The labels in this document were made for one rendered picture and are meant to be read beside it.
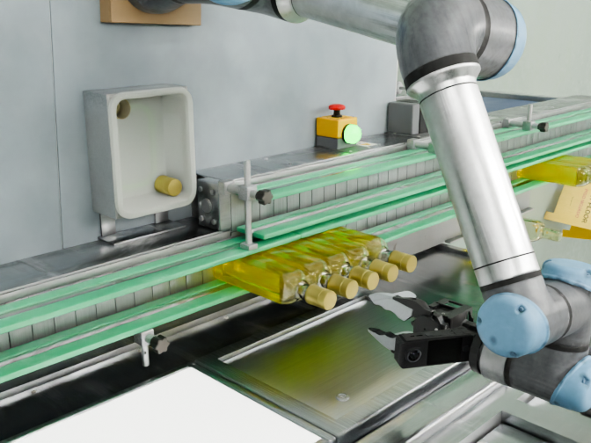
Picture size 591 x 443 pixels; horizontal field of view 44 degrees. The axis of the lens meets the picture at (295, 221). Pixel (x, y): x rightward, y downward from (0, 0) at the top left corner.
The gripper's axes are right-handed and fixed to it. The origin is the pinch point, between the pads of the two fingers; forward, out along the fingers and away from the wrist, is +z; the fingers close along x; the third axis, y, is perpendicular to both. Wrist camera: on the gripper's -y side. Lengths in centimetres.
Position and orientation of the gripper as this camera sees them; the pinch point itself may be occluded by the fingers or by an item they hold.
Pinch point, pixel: (372, 315)
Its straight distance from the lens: 118.9
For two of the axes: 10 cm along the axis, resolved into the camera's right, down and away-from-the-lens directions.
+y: 7.0, -2.1, 6.8
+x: -0.1, -9.6, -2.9
